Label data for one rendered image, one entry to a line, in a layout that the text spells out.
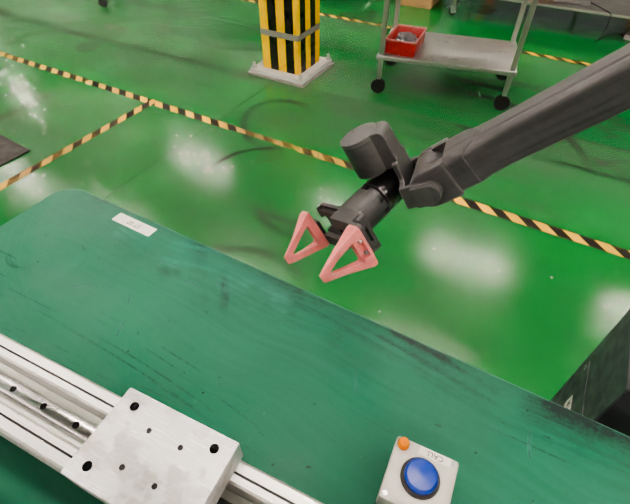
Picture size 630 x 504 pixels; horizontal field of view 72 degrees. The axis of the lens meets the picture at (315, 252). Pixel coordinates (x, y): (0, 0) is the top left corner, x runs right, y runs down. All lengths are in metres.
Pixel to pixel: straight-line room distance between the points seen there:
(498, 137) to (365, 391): 0.41
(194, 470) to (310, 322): 0.33
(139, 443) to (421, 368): 0.42
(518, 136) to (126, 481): 0.59
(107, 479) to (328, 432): 0.29
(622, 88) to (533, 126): 0.09
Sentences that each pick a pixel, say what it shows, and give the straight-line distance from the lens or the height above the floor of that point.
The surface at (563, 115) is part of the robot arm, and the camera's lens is 0.57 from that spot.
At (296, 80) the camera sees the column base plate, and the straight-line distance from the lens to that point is 3.38.
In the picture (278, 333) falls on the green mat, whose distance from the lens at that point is 0.75.
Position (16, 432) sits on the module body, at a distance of 0.69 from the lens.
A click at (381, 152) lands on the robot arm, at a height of 1.08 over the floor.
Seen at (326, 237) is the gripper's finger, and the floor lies 0.94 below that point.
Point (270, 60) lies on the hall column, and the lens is 3.54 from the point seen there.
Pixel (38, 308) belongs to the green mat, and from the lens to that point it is 0.93.
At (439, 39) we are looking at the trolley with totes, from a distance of 3.55.
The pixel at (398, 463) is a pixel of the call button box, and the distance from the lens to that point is 0.60.
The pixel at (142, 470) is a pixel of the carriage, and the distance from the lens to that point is 0.56.
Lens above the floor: 1.41
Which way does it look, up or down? 46 degrees down
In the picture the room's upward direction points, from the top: straight up
